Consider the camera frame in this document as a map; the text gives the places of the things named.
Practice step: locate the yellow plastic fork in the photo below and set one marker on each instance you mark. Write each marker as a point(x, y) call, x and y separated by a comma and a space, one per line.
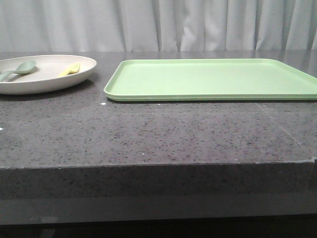
point(71, 69)

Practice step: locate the cream round plate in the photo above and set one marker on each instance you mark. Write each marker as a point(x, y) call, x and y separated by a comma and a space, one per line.
point(45, 77)

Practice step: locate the light green serving tray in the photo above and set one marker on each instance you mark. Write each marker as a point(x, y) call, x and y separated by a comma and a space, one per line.
point(209, 80)

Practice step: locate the pale green plastic spoon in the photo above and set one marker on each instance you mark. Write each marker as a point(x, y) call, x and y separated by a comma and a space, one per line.
point(24, 68)

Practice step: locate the white pleated curtain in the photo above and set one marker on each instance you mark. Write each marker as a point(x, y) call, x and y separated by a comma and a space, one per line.
point(157, 25)

